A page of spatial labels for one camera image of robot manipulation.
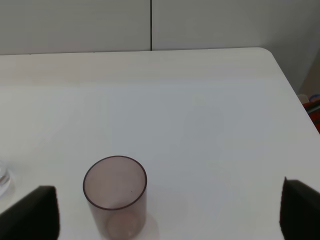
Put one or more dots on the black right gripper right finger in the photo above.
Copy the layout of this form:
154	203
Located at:
299	215

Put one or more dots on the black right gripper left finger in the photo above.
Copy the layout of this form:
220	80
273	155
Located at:
35	217

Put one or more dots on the clear glass water bottle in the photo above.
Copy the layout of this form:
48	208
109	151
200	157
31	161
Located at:
5	178

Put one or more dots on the pink translucent plastic cup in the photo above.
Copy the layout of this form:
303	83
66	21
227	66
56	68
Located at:
115	188

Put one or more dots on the red and blue background objects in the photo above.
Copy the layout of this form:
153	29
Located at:
312	107

